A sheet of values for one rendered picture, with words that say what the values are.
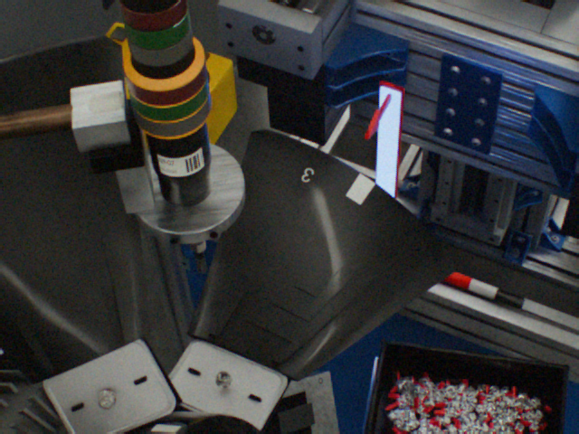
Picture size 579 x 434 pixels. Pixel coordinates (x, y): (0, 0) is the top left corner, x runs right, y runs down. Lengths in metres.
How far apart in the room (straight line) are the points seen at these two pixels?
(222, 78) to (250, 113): 1.36
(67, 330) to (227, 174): 0.21
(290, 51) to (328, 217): 0.47
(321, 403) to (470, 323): 0.31
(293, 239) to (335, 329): 0.10
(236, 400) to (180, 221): 0.28
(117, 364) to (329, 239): 0.25
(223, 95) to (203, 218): 0.63
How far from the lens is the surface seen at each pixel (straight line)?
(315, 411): 1.10
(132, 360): 0.83
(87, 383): 0.85
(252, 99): 2.64
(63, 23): 1.90
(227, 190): 0.67
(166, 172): 0.64
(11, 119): 0.62
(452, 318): 1.36
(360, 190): 1.04
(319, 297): 0.96
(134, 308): 0.82
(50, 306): 0.83
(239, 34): 1.47
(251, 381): 0.91
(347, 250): 0.99
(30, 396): 0.94
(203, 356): 0.93
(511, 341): 1.36
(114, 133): 0.61
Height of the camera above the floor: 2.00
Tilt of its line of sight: 55 degrees down
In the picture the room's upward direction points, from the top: 4 degrees counter-clockwise
